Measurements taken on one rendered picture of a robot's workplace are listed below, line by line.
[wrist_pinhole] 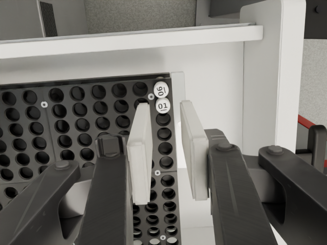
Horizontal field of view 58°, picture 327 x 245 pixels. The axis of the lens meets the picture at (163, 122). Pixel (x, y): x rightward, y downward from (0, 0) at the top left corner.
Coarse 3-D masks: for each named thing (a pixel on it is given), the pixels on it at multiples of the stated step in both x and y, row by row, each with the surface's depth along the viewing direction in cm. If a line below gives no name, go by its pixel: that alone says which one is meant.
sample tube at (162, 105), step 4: (160, 100) 24; (164, 100) 24; (168, 100) 26; (156, 104) 25; (160, 104) 25; (164, 104) 25; (168, 104) 25; (156, 108) 25; (160, 108) 25; (164, 108) 25; (168, 108) 25; (160, 112) 25; (164, 112) 25
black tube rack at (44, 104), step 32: (0, 96) 25; (32, 96) 28; (64, 96) 25; (96, 96) 28; (128, 96) 25; (0, 128) 29; (32, 128) 27; (64, 128) 29; (96, 128) 26; (128, 128) 26; (0, 160) 31; (32, 160) 27; (0, 192) 28; (160, 224) 30
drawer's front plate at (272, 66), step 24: (288, 0) 21; (264, 24) 25; (288, 24) 21; (264, 48) 25; (288, 48) 22; (264, 72) 25; (288, 72) 22; (264, 96) 26; (288, 96) 23; (264, 120) 26; (288, 120) 24; (264, 144) 27; (288, 144) 24
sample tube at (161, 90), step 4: (160, 76) 28; (156, 84) 25; (160, 84) 24; (164, 84) 24; (156, 88) 24; (160, 88) 24; (164, 88) 24; (156, 92) 24; (160, 92) 24; (164, 92) 24; (160, 96) 24; (164, 96) 24
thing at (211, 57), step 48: (0, 48) 25; (48, 48) 25; (96, 48) 25; (144, 48) 30; (192, 48) 31; (240, 48) 31; (192, 96) 32; (240, 96) 32; (240, 144) 34; (192, 240) 35
